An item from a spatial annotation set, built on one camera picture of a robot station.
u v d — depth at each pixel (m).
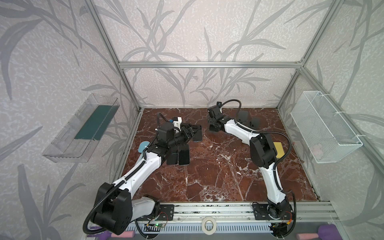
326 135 0.62
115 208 0.40
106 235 0.69
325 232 0.68
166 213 0.72
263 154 0.57
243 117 1.11
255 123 1.09
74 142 0.64
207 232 0.68
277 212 0.64
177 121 0.75
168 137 0.60
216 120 0.78
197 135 1.05
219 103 0.89
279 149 0.98
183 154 0.93
